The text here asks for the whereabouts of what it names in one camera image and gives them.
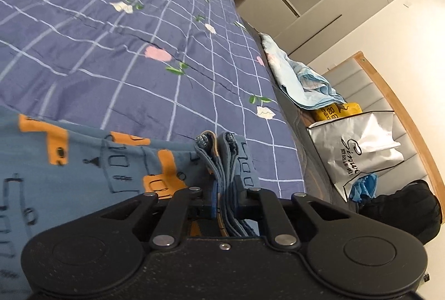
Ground black bag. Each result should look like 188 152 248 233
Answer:
362 179 442 246

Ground blue plastic bag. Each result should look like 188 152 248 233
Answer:
348 173 378 201

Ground purple checked floral blanket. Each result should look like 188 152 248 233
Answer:
0 0 306 196

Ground dark grey quilted mattress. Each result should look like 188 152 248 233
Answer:
240 18 348 203

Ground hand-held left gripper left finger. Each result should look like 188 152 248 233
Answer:
99 181 220 249

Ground wooden padded headboard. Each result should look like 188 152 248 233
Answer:
322 50 445 224

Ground blue car print pants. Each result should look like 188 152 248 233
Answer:
0 105 259 300

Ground yellow packet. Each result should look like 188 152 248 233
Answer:
310 102 363 123

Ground white shopping bag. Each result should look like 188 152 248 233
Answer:
307 110 406 202

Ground light blue crumpled cloth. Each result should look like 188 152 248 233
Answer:
260 34 346 110

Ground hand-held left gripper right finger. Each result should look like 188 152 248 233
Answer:
234 176 352 249

